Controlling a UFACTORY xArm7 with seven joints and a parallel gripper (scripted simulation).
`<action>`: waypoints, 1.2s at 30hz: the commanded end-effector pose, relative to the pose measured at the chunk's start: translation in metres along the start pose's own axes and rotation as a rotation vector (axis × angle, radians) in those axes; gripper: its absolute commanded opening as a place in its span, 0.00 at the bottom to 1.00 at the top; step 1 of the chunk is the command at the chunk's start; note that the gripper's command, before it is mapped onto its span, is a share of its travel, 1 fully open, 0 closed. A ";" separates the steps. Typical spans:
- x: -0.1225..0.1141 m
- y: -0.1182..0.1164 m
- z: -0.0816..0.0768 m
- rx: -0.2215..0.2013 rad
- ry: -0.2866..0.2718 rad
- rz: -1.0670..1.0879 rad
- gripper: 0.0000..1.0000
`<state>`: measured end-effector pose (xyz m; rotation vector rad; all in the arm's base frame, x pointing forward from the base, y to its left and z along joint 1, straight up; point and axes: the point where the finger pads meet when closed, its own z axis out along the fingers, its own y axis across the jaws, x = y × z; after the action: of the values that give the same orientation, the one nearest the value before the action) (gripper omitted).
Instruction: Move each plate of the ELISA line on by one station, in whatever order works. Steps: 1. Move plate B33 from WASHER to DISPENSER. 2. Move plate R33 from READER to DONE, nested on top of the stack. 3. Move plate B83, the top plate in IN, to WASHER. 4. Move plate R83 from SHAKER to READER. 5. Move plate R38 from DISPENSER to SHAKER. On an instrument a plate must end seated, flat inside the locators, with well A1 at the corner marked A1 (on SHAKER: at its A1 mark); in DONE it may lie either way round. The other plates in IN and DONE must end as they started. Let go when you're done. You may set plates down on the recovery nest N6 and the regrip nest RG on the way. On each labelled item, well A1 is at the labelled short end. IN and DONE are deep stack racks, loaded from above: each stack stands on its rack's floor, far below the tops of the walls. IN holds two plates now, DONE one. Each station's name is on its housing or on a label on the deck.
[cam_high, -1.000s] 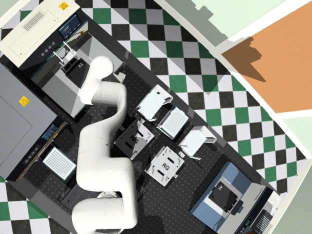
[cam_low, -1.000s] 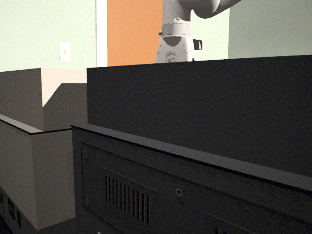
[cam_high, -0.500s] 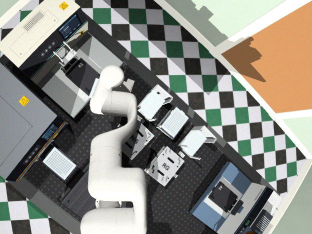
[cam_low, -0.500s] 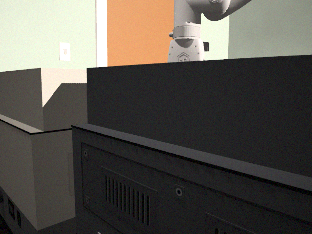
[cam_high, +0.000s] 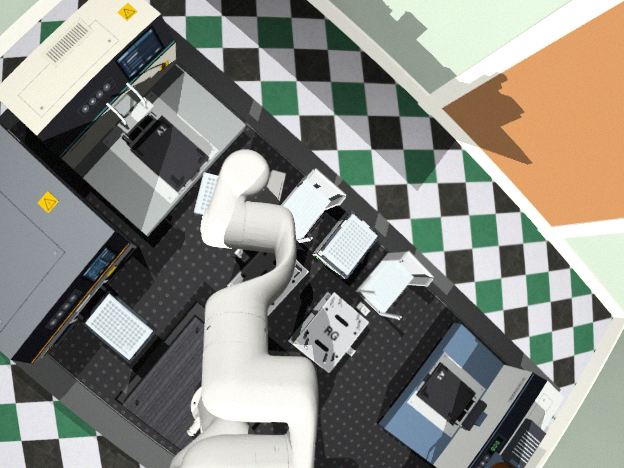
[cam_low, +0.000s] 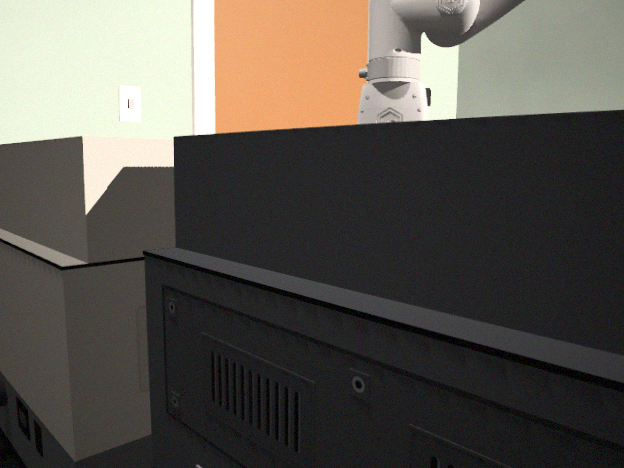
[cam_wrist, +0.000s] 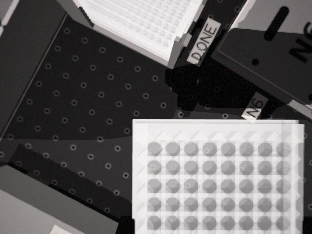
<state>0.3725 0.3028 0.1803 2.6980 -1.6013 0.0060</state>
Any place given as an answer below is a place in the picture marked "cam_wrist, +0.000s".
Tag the grey perforated base plate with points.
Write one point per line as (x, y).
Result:
(72, 125)

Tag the grey nest plate labelled n6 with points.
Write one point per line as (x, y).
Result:
(272, 40)

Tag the small white label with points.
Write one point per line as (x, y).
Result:
(254, 107)

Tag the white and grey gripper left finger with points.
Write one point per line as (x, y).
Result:
(126, 225)

